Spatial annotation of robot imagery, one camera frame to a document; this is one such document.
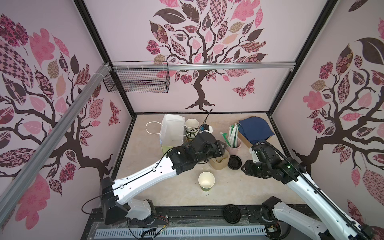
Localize green paper cup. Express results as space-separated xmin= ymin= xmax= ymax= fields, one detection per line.
xmin=198 ymin=172 xmax=216 ymax=192

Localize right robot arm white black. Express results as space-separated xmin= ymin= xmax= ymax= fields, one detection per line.
xmin=242 ymin=141 xmax=375 ymax=240

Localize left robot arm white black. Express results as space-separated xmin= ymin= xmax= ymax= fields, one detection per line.
xmin=100 ymin=132 xmax=226 ymax=225

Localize black coffee lid stack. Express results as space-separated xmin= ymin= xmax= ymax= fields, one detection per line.
xmin=228 ymin=155 xmax=242 ymax=170

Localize brown pulp cup carrier stack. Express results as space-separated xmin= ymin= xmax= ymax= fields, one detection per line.
xmin=209 ymin=150 xmax=230 ymax=171

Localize green wrapped straw leaning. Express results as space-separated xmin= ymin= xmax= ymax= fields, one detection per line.
xmin=220 ymin=132 xmax=232 ymax=147

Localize stack of paper cups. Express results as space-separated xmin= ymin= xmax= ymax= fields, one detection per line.
xmin=184 ymin=119 xmax=200 ymax=142

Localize pink bucket straw holder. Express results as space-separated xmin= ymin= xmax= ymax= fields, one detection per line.
xmin=227 ymin=138 xmax=242 ymax=155

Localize cardboard box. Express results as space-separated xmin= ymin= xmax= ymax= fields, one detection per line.
xmin=236 ymin=131 xmax=275 ymax=149

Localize dark blue napkins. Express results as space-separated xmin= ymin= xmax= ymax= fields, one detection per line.
xmin=239 ymin=117 xmax=275 ymax=145

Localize paper gift bag with handles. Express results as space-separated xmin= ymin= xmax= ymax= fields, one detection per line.
xmin=145 ymin=115 xmax=185 ymax=154

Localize white slotted cable duct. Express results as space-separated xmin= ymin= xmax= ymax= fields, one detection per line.
xmin=94 ymin=226 xmax=267 ymax=240

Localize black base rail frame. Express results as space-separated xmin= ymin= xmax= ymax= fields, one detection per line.
xmin=80 ymin=203 xmax=319 ymax=240

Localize black wire basket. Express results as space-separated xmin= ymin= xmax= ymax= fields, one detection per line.
xmin=103 ymin=60 xmax=171 ymax=94

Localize aluminium rail left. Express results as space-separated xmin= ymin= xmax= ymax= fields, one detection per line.
xmin=1 ymin=63 xmax=110 ymax=223

